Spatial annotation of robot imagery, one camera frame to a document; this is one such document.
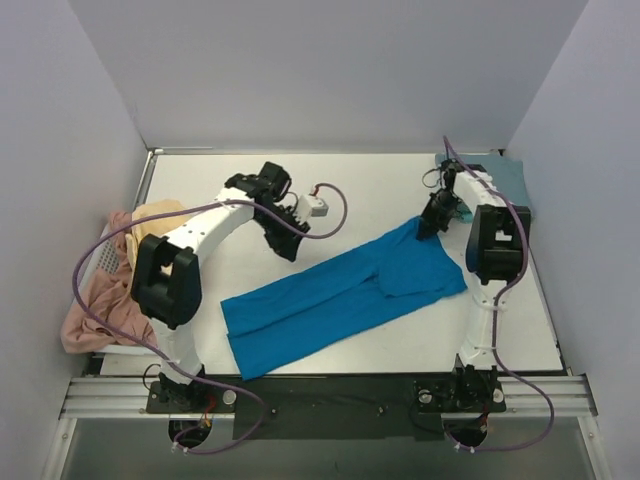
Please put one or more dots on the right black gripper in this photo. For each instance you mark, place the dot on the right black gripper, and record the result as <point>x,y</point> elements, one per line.
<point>433,216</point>

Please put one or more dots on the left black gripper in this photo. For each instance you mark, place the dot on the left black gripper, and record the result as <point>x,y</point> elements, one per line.
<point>282,226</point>

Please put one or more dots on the bright blue t shirt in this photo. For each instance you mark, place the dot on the bright blue t shirt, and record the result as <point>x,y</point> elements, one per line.
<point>360,289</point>

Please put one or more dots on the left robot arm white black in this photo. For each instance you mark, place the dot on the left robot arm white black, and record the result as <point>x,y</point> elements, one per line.
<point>167,280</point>

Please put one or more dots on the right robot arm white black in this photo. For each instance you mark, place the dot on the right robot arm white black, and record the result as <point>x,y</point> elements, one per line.
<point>496,257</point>

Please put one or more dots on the folded teal t shirt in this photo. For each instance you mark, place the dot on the folded teal t shirt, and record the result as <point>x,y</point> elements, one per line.
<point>464,216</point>

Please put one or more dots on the folded grey-blue t shirt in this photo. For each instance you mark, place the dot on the folded grey-blue t shirt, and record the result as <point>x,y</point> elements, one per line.
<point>507,175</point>

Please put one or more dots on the white perforated plastic basket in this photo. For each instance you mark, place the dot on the white perforated plastic basket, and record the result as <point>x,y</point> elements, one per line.
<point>104,257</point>

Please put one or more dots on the dusty pink t shirt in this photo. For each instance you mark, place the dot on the dusty pink t shirt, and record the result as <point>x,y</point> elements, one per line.
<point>108,296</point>

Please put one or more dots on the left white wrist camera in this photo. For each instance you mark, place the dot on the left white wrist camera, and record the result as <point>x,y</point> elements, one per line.
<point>310,205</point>

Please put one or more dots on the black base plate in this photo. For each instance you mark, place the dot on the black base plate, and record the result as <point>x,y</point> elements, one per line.
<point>335,407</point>

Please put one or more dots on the aluminium rail frame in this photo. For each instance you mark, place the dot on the aluminium rail frame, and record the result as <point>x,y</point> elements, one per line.
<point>126,398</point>

